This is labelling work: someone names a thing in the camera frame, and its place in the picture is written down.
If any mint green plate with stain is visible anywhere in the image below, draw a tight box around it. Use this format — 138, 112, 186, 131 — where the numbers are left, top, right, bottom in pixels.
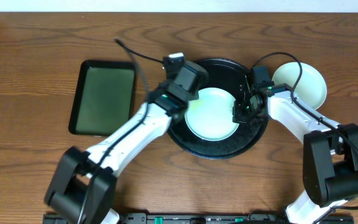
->
185, 87, 239, 141

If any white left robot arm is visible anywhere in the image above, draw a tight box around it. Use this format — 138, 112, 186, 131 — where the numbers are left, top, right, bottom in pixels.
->
44, 61, 208, 223

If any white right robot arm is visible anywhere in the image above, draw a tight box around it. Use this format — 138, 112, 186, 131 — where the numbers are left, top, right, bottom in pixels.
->
233, 84, 358, 223

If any round black serving tray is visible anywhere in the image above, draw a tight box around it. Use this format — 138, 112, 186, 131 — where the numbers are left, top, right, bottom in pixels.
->
167, 58, 269, 159

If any black rectangular tray with water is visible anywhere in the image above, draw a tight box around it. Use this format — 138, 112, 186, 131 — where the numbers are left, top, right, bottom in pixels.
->
68, 60, 135, 136

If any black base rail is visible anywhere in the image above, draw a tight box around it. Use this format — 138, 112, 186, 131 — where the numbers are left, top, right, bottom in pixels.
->
42, 213, 354, 224

